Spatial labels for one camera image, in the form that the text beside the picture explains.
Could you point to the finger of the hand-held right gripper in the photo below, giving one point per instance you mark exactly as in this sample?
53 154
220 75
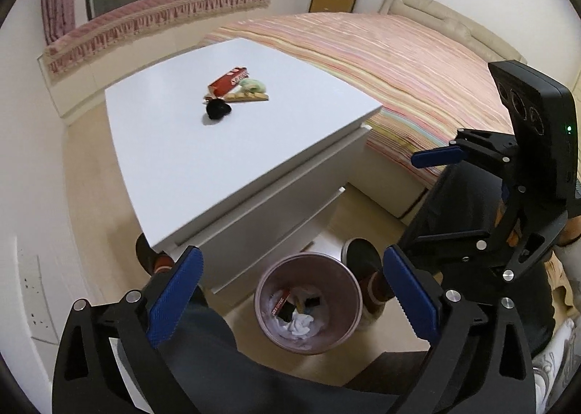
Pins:
435 157
449 244

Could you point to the red cardboard box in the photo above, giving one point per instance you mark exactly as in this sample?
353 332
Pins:
228 80

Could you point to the beige padded headboard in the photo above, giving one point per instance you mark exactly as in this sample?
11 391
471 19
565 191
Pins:
458 24

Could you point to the pink waste bin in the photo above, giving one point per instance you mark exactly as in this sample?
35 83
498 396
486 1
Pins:
281 273

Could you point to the beige bed base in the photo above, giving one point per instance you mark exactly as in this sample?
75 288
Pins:
386 187

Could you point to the person's shoe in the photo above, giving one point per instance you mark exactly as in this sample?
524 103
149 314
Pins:
361 260
147 253

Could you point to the black plastic bag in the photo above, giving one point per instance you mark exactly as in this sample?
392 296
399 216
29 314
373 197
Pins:
218 109

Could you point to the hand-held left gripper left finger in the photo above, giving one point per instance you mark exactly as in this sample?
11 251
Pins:
174 298

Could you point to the white crumpled tissue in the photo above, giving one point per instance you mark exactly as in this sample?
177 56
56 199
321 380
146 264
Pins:
302 325

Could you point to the white patterned cloth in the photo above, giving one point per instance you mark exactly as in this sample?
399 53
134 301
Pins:
558 359

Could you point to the person's left shoe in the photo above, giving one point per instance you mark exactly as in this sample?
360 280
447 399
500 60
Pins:
147 253

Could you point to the beige snack wrapper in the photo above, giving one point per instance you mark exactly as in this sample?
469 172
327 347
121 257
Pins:
247 97

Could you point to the bed with striped cover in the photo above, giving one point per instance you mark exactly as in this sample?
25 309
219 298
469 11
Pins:
386 64

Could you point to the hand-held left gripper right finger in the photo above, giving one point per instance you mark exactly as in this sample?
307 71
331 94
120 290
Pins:
411 298

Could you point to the white wall socket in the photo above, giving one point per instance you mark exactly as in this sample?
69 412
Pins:
36 300

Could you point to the green wrapper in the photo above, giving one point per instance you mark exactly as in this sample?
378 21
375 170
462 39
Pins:
253 85

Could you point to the small red box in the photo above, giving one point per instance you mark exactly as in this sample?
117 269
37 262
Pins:
280 304

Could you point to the small black wrapper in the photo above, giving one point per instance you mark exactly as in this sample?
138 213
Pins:
311 300

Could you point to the white bedside cabinet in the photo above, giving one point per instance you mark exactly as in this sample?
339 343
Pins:
236 146

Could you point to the pink fringed window seat cushion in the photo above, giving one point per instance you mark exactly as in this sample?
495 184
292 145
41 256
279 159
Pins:
150 17

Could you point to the person's right shoe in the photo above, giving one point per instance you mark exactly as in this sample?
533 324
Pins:
361 260

